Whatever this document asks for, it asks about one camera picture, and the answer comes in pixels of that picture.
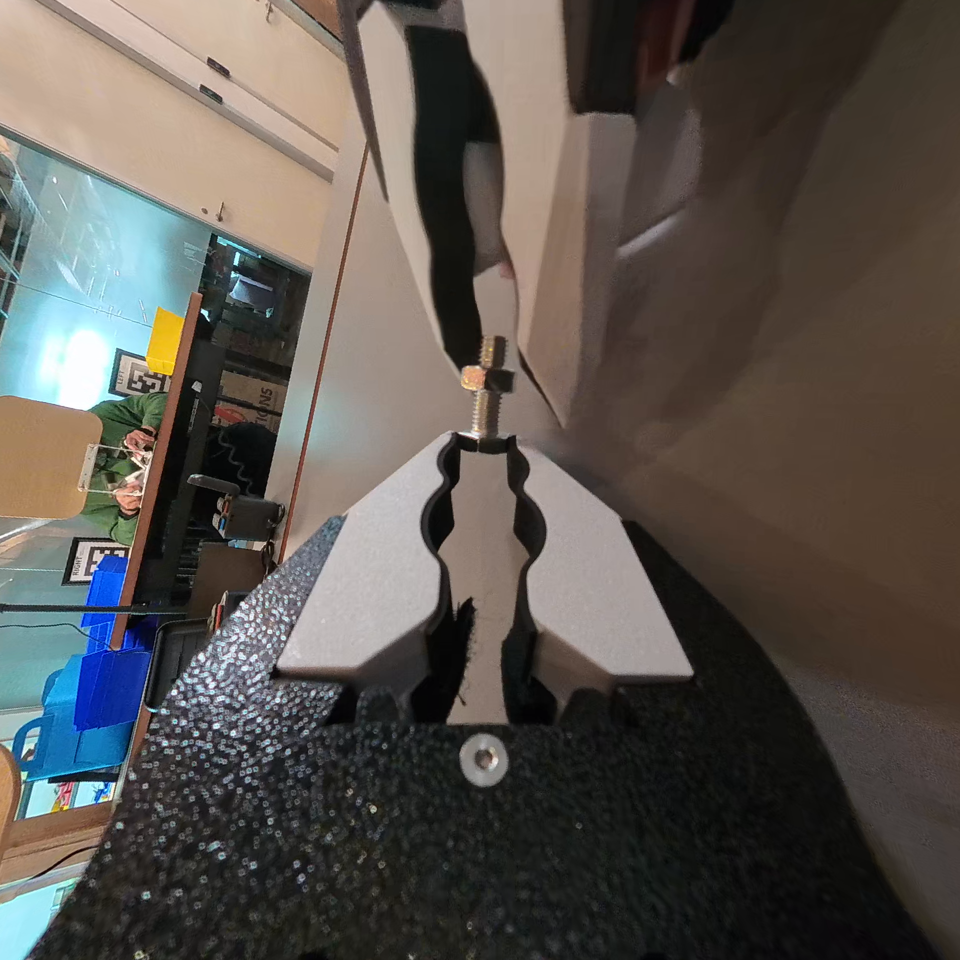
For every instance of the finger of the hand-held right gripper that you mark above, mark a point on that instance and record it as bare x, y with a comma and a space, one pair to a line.
390, 112
555, 225

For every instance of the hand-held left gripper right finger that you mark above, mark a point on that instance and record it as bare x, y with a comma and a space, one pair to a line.
600, 600

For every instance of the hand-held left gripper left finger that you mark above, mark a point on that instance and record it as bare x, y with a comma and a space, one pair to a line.
360, 600

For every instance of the steel hex nut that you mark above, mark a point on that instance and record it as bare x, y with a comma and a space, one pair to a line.
487, 380

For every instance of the steel hex bolt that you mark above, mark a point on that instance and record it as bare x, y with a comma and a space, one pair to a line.
486, 416

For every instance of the person's right hand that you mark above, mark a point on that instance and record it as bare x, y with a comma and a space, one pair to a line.
660, 45

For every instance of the grey usb hub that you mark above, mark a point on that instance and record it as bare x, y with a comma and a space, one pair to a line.
251, 517

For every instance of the plain brown cardboard box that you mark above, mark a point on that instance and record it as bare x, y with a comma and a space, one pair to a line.
225, 577

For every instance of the black plastic tray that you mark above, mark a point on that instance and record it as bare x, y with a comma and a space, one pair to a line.
172, 660

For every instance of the printed cardboard box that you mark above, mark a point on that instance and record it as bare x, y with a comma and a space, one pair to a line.
259, 401

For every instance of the blue plastic bin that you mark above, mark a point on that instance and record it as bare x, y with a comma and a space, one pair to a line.
120, 600

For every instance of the wood-edged black desk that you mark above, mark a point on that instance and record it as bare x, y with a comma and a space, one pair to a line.
187, 420

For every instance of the black and white marker sign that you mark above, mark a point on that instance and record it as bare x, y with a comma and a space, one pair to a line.
97, 561
127, 375

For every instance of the blue plastic crate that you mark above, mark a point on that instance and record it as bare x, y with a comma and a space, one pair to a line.
82, 712

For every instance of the small yellow bin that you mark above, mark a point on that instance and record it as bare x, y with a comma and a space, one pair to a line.
166, 341

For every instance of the glass partition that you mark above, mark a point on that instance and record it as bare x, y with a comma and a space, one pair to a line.
75, 247

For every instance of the white wall cabinet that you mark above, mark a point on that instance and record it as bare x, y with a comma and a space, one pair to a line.
112, 90

